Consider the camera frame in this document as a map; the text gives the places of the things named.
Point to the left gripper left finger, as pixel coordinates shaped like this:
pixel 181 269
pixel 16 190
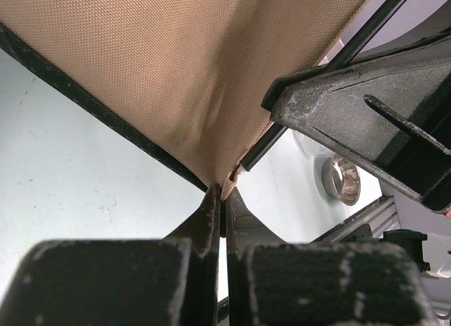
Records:
pixel 169 281

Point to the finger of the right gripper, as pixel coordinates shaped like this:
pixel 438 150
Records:
pixel 391 116

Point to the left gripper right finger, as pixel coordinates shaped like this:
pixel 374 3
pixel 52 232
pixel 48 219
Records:
pixel 271 282

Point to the beige pet tent fabric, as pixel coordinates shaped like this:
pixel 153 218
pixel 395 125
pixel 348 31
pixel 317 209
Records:
pixel 189 75

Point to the stainless steel pet bowl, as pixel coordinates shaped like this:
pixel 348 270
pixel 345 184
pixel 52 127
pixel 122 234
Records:
pixel 341 179

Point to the grey double pet feeder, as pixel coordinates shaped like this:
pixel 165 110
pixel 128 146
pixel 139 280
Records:
pixel 310 148

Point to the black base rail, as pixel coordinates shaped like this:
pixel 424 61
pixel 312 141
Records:
pixel 371 221

